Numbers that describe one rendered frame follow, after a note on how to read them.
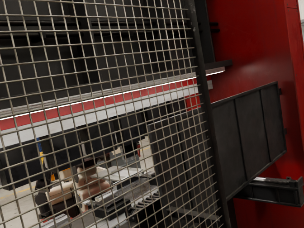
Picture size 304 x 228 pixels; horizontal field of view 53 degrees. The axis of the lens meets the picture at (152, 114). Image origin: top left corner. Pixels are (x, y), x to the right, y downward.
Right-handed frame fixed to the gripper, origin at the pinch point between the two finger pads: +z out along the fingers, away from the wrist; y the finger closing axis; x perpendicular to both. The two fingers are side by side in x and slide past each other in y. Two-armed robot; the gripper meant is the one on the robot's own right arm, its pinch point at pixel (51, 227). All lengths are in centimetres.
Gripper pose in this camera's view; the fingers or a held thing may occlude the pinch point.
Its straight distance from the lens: 184.4
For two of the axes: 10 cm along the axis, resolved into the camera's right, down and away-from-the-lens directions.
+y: 7.1, -3.0, -6.4
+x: 6.1, -2.0, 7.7
